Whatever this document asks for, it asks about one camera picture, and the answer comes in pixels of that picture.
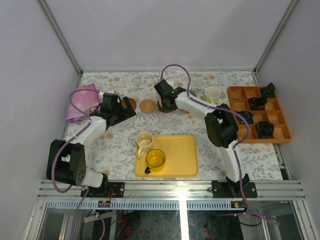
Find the yellow plastic tray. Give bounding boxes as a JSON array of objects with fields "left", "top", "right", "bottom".
[{"left": 135, "top": 135, "right": 198, "bottom": 178}]

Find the pink folded cloth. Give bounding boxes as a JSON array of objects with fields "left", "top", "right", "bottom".
[{"left": 66, "top": 83, "right": 100, "bottom": 123}]

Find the cream yellow mug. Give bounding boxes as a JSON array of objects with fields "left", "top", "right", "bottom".
[{"left": 136, "top": 131, "right": 154, "bottom": 158}]

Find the pink mug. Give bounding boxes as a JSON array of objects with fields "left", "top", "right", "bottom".
[{"left": 157, "top": 95, "right": 162, "bottom": 108}]

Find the purple cable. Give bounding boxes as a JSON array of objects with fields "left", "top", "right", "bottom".
[
  {"left": 160, "top": 64, "right": 282, "bottom": 226},
  {"left": 51, "top": 88, "right": 106, "bottom": 240}
]

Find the dark brown wooden coaster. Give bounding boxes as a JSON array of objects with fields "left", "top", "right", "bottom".
[{"left": 121, "top": 97, "right": 137, "bottom": 110}]

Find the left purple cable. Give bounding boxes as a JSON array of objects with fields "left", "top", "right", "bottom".
[{"left": 51, "top": 88, "right": 106, "bottom": 240}]

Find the aluminium front rail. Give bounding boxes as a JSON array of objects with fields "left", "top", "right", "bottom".
[{"left": 37, "top": 180, "right": 306, "bottom": 201}]

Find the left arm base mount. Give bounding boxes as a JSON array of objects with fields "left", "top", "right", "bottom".
[{"left": 86, "top": 173, "right": 125, "bottom": 199}]

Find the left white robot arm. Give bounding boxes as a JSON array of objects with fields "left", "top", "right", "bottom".
[{"left": 46, "top": 93, "right": 137, "bottom": 198}]

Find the light green mug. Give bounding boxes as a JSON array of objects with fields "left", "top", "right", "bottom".
[{"left": 203, "top": 86, "right": 221, "bottom": 104}]

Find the orange compartment organizer box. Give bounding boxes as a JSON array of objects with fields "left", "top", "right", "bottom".
[{"left": 227, "top": 86, "right": 292, "bottom": 144}]

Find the yellow glass mug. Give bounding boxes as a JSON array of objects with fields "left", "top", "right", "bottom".
[{"left": 144, "top": 149, "right": 166, "bottom": 175}]

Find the dark fabric flower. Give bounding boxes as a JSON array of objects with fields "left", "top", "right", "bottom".
[
  {"left": 248, "top": 96, "right": 268, "bottom": 111},
  {"left": 260, "top": 82, "right": 276, "bottom": 98},
  {"left": 236, "top": 110, "right": 255, "bottom": 124},
  {"left": 255, "top": 121, "right": 275, "bottom": 139}
]

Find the woven rattan coaster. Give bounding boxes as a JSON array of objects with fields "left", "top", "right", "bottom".
[
  {"left": 180, "top": 90, "right": 197, "bottom": 114},
  {"left": 139, "top": 98, "right": 157, "bottom": 114}
]

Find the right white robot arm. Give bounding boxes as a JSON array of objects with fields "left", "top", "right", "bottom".
[{"left": 154, "top": 80, "right": 246, "bottom": 198}]

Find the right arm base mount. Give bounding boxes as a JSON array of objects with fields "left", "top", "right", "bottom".
[{"left": 211, "top": 173, "right": 258, "bottom": 199}]

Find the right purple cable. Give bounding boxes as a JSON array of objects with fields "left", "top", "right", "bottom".
[{"left": 160, "top": 64, "right": 282, "bottom": 226}]

